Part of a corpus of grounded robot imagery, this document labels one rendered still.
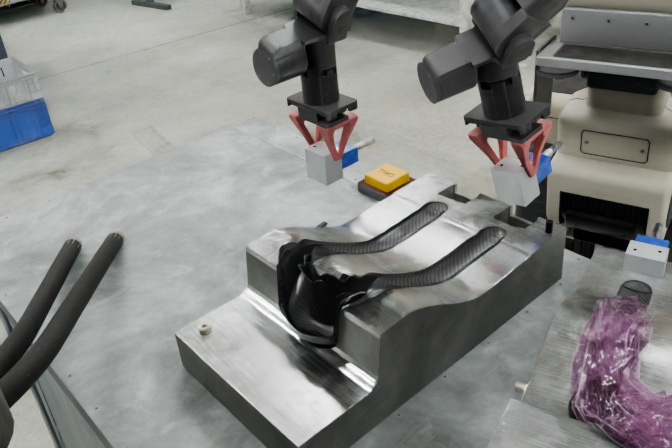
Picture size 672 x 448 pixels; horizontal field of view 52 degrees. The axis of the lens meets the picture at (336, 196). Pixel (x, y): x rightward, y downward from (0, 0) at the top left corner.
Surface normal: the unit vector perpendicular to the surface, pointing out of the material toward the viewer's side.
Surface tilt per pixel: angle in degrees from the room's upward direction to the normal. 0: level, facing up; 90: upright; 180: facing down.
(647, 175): 8
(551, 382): 12
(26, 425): 0
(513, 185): 100
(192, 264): 0
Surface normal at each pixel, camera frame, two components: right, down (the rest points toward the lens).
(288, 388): -0.08, -0.86
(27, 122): 0.65, 0.34
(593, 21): -0.53, 0.46
